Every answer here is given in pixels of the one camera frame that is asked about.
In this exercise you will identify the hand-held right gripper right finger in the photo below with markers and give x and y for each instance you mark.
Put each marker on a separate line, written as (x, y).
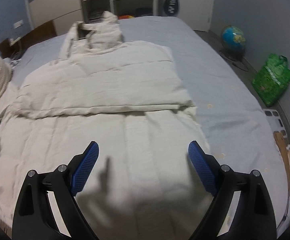
(202, 170)

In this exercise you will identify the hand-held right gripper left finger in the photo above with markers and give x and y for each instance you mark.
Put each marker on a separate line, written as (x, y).
(84, 170)

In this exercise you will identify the cream puffer jacket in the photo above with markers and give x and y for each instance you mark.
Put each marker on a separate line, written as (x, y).
(109, 85)

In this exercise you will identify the brown cardboard box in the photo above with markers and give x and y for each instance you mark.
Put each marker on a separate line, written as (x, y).
(283, 155)

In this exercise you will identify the bed with grey-blue sheet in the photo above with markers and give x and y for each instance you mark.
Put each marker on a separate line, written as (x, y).
(210, 67)

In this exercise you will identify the green plastic bag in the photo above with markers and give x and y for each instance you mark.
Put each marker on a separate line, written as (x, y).
(272, 80)

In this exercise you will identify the blue globe on stand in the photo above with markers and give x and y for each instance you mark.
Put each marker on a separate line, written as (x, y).
(232, 38)

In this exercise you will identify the brown wooden headboard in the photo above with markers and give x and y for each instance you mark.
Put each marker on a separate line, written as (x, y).
(39, 33)

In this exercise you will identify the orange cloth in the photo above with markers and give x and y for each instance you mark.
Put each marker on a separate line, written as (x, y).
(126, 17)

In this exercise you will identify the white door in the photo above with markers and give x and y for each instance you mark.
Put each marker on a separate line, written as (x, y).
(197, 2)

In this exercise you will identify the cream wardrobe door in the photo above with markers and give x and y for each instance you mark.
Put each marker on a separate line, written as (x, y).
(54, 2)

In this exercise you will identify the white wall outlet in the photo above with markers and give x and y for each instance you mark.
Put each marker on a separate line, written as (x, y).
(18, 24)

